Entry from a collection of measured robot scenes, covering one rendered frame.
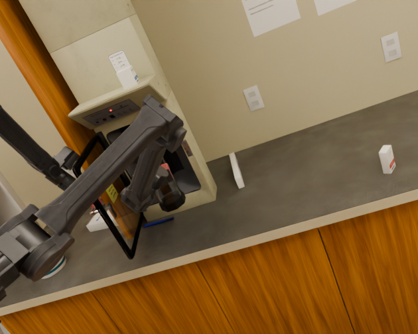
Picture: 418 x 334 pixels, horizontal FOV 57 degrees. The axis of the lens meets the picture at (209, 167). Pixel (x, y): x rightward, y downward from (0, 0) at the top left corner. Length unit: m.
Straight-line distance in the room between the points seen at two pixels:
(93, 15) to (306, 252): 1.09
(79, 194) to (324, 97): 1.39
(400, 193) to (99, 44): 1.10
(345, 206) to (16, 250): 0.96
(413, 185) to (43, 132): 1.70
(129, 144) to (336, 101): 1.31
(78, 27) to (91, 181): 0.79
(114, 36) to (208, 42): 0.53
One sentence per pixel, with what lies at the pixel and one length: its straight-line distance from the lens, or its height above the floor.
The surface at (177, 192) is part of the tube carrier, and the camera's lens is 1.44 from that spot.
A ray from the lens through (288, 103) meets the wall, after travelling 1.89.
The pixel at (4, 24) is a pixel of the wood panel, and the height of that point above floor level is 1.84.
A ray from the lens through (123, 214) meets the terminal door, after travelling 1.47.
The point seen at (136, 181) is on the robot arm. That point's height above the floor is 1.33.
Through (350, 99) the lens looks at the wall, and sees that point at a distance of 1.94.
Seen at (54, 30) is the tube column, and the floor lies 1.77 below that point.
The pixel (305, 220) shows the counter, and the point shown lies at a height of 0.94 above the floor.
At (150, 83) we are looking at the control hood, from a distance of 1.32.
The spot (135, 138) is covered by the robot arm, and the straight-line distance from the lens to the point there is 0.79.
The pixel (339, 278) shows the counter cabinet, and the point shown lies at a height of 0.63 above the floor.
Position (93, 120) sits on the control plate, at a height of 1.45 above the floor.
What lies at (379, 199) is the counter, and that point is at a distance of 1.32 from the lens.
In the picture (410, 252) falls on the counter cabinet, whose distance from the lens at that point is 1.52.
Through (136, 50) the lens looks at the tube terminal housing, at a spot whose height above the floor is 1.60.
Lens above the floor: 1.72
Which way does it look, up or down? 24 degrees down
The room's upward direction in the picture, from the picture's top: 25 degrees counter-clockwise
